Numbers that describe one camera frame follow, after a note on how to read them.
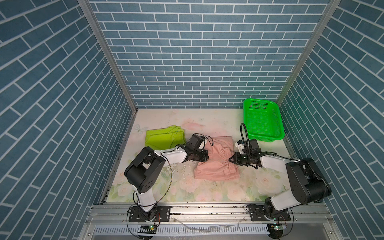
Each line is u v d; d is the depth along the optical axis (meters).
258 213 0.74
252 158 0.71
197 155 0.78
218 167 0.87
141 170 0.49
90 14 0.72
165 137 0.99
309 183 0.45
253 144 0.75
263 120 1.15
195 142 0.74
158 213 0.73
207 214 0.75
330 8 0.71
